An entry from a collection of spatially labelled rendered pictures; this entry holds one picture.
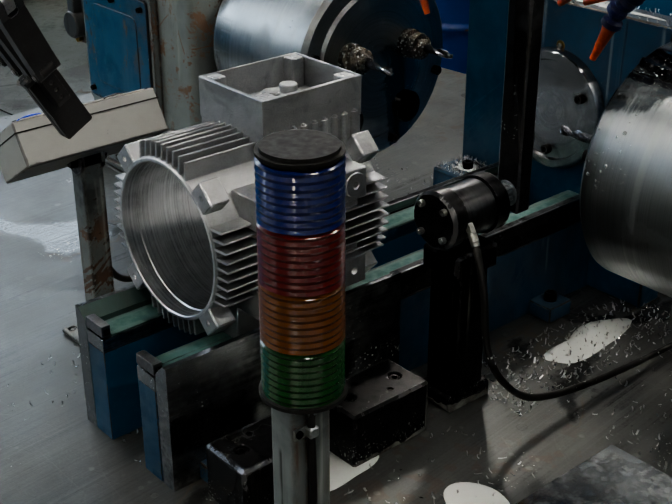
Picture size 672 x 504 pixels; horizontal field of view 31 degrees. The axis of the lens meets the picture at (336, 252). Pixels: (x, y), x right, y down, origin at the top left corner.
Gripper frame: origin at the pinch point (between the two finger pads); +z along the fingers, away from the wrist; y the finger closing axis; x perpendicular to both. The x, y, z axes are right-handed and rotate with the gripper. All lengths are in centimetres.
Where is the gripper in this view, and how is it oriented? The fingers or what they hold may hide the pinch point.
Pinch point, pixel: (56, 98)
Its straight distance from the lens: 109.1
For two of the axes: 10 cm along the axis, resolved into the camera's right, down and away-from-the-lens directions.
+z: 3.8, 6.3, 6.8
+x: -6.5, 7.0, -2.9
